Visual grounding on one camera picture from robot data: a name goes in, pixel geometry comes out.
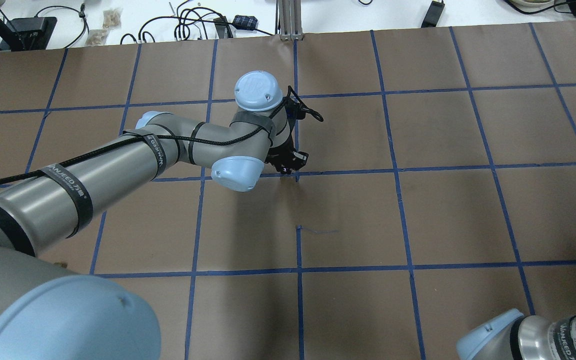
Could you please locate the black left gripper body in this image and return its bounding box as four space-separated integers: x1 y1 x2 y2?
264 99 309 174

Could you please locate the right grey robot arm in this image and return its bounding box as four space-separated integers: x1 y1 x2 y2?
455 309 576 360

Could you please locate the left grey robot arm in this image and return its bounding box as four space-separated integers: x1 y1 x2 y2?
0 70 323 360

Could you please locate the blue patterned small box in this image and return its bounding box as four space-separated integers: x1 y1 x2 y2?
231 14 259 31

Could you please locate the black power adapter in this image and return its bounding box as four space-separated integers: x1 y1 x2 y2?
420 0 445 28

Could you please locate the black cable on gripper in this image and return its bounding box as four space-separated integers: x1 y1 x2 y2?
0 85 325 193

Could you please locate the aluminium frame post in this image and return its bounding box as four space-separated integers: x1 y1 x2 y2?
276 0 304 42

